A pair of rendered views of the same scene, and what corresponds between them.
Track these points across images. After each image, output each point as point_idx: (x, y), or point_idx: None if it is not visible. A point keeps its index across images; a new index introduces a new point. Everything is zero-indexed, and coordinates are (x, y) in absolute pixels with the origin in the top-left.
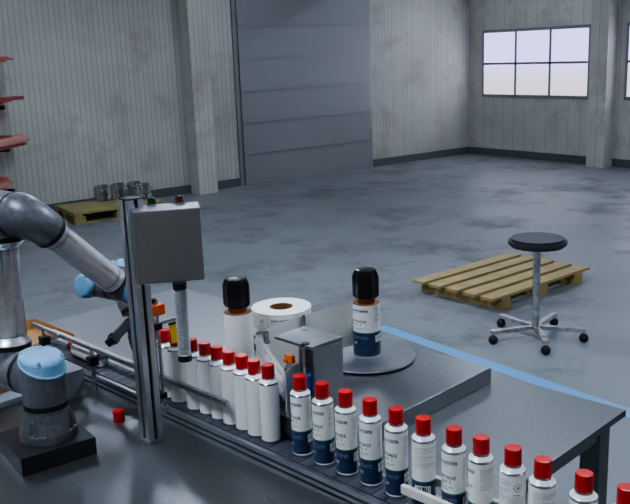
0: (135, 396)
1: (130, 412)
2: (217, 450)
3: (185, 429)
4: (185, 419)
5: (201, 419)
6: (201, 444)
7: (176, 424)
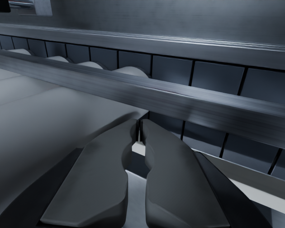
0: (192, 40)
1: (197, 6)
2: None
3: (45, 26)
4: (23, 26)
5: None
6: (11, 11)
7: (61, 28)
